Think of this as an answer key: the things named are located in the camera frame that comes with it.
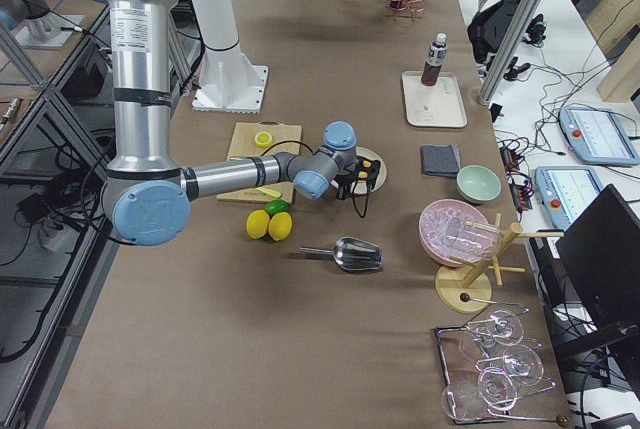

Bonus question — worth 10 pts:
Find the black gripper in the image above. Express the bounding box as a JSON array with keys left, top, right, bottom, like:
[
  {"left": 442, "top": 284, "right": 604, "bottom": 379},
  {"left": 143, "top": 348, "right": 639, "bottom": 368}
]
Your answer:
[{"left": 335, "top": 158, "right": 380, "bottom": 200}]

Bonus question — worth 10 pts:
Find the yellow donut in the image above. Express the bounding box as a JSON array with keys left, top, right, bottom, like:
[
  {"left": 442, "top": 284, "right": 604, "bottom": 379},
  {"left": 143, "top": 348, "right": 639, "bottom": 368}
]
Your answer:
[{"left": 357, "top": 160, "right": 376, "bottom": 181}]

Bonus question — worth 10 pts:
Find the white round plate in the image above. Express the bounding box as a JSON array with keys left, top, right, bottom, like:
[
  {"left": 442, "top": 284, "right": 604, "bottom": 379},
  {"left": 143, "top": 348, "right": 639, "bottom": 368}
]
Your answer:
[{"left": 353, "top": 146, "right": 387, "bottom": 196}]

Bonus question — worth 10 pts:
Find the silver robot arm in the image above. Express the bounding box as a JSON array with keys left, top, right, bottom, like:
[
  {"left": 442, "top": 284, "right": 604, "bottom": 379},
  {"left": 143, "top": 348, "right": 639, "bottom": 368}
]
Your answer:
[
  {"left": 98, "top": 0, "right": 362, "bottom": 246},
  {"left": 1, "top": 0, "right": 84, "bottom": 50}
]

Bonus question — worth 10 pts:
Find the cream rectangular tray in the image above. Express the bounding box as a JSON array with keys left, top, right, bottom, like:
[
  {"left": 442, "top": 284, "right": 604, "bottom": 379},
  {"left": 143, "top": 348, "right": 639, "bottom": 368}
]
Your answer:
[{"left": 401, "top": 71, "right": 467, "bottom": 129}]

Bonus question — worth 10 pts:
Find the brown tea bottle on tray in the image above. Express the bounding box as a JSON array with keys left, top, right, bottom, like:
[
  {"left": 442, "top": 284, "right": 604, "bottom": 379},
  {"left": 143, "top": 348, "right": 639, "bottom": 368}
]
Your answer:
[{"left": 421, "top": 33, "right": 447, "bottom": 87}]

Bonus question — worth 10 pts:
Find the mirror tray with glasses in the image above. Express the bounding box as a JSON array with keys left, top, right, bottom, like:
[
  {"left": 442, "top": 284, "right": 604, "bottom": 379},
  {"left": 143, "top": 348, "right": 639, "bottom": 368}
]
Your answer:
[{"left": 432, "top": 323, "right": 551, "bottom": 420}]

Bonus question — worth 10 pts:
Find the grey folded cloth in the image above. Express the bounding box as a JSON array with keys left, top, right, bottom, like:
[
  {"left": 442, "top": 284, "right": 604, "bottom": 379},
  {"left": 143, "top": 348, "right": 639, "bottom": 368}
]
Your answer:
[{"left": 420, "top": 144, "right": 460, "bottom": 178}]

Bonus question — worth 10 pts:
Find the silver metal scoop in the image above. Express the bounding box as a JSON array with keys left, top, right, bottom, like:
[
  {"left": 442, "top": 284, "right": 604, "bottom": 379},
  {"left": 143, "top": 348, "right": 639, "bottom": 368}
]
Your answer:
[{"left": 298, "top": 237, "right": 383, "bottom": 273}]

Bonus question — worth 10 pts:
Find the yellow plastic knife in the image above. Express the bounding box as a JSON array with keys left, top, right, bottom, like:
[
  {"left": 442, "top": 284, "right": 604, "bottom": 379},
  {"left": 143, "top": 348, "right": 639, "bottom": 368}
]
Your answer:
[{"left": 257, "top": 187, "right": 282, "bottom": 199}]

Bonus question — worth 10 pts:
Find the green lime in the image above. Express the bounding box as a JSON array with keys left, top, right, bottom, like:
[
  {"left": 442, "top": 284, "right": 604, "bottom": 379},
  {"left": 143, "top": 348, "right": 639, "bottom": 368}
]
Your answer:
[{"left": 264, "top": 199, "right": 289, "bottom": 217}]

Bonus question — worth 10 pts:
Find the pink ribbed bowl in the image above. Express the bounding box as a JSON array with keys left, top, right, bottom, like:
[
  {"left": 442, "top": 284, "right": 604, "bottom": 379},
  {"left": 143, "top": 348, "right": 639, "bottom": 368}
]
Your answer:
[{"left": 418, "top": 199, "right": 493, "bottom": 267}]

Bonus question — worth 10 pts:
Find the yellow lemon right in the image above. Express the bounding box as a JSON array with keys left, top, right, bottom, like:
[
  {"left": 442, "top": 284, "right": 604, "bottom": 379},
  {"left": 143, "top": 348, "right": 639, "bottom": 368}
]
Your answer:
[{"left": 268, "top": 212, "right": 293, "bottom": 241}]

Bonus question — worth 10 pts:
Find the yellow lemon half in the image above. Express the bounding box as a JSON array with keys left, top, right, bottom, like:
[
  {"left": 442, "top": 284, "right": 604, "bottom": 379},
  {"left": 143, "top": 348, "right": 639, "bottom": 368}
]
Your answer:
[{"left": 254, "top": 131, "right": 274, "bottom": 149}]

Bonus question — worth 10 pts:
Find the green ceramic bowl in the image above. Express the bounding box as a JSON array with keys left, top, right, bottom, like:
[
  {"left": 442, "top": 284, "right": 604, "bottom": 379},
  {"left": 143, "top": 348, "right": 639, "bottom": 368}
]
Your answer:
[{"left": 456, "top": 165, "right": 502, "bottom": 204}]

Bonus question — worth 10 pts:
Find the clear glass mug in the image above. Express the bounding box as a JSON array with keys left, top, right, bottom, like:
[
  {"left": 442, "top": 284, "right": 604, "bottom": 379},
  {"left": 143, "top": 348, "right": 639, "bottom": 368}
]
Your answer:
[{"left": 442, "top": 217, "right": 501, "bottom": 254}]

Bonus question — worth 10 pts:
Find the yellow lemon left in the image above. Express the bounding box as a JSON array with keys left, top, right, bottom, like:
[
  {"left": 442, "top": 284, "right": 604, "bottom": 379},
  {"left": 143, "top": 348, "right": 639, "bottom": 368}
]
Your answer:
[{"left": 245, "top": 209, "right": 271, "bottom": 240}]

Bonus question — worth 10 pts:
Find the wooden cutting board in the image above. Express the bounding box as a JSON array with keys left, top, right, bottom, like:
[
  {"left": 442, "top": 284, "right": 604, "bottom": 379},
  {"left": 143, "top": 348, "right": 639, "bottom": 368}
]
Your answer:
[{"left": 216, "top": 122, "right": 302, "bottom": 203}]

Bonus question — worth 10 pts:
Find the wooden cup tree stand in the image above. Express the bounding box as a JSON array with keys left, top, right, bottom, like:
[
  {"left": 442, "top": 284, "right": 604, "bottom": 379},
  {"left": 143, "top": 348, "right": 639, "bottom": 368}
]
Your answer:
[{"left": 435, "top": 223, "right": 565, "bottom": 314}]

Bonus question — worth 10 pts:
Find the black bag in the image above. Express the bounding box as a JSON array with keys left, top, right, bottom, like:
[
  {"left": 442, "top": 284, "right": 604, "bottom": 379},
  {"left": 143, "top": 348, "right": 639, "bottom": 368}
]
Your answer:
[{"left": 467, "top": 0, "right": 546, "bottom": 63}]

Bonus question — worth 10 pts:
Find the blue teach pendant near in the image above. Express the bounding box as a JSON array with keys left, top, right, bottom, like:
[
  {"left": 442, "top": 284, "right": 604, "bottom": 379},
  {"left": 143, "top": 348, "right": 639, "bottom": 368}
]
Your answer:
[{"left": 534, "top": 166, "right": 603, "bottom": 230}]

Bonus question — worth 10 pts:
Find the blue teach pendant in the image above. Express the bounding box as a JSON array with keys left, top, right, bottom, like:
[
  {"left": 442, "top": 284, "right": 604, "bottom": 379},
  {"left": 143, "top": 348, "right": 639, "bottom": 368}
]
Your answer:
[
  {"left": 558, "top": 105, "right": 639, "bottom": 167},
  {"left": 534, "top": 166, "right": 603, "bottom": 230}
]

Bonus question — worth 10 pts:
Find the clear wine glass upper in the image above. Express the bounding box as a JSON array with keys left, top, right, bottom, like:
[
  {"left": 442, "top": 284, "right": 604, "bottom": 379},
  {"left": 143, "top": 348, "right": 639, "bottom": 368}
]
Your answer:
[{"left": 460, "top": 304, "right": 530, "bottom": 350}]

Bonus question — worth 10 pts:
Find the clear wine glass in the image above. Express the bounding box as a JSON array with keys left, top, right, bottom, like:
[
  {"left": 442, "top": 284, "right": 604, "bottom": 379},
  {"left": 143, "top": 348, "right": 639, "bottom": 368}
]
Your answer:
[
  {"left": 460, "top": 304, "right": 530, "bottom": 350},
  {"left": 440, "top": 366, "right": 557, "bottom": 425},
  {"left": 475, "top": 344, "right": 544, "bottom": 386}
]

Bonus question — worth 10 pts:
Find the blue teach pendant far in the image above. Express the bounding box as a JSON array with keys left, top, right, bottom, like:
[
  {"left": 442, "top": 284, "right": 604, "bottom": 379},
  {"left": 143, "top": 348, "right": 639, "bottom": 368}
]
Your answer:
[{"left": 558, "top": 105, "right": 639, "bottom": 167}]

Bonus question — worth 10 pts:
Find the clear wine glass middle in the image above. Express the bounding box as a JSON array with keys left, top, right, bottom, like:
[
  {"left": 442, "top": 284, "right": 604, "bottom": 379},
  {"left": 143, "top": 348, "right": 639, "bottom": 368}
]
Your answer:
[{"left": 475, "top": 344, "right": 544, "bottom": 386}]

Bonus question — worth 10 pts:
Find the black monitor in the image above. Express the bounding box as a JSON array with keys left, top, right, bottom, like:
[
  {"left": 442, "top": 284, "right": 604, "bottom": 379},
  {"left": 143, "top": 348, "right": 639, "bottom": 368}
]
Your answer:
[{"left": 556, "top": 184, "right": 639, "bottom": 369}]

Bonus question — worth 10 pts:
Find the clear wine glass lower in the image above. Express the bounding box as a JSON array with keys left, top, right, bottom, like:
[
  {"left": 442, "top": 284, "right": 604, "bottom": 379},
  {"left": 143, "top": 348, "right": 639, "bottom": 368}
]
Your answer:
[{"left": 440, "top": 366, "right": 557, "bottom": 425}]

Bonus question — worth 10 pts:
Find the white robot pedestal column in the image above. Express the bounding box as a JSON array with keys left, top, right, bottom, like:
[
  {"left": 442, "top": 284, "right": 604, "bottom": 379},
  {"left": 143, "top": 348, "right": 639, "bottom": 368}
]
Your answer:
[{"left": 191, "top": 0, "right": 268, "bottom": 114}]

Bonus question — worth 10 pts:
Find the aluminium frame post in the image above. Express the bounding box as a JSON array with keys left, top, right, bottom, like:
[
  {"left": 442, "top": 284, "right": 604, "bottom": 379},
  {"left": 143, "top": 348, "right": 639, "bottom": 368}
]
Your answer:
[{"left": 477, "top": 0, "right": 541, "bottom": 106}]

